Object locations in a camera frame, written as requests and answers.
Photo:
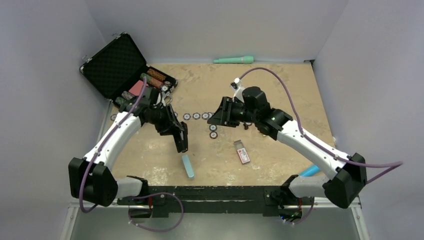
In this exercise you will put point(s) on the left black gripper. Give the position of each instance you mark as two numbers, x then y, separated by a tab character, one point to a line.
171	121

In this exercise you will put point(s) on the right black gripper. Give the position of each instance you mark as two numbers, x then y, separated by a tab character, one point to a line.
223	116

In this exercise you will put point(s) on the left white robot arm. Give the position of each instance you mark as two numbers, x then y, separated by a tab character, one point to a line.
91	177

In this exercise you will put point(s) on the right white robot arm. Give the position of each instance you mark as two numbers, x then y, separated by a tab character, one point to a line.
345	175

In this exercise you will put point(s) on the poker chip on table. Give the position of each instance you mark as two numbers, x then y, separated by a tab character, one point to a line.
212	127

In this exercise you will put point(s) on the poker chip lower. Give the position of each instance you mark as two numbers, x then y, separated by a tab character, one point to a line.
213	135

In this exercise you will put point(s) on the brown chip stack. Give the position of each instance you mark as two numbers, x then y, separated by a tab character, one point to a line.
246	125

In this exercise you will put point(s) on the red staple box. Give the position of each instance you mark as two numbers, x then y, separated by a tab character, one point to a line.
241	152

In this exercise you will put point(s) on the green marker pen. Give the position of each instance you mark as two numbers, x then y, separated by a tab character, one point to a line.
234	60

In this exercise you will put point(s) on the red card deck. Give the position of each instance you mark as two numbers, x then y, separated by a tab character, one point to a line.
137	88

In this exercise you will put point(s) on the black poker chip case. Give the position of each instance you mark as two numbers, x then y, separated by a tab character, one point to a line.
119	66

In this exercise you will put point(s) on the blue marker pen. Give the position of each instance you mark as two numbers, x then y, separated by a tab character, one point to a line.
310	171

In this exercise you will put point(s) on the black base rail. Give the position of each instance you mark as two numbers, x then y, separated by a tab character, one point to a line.
268	200

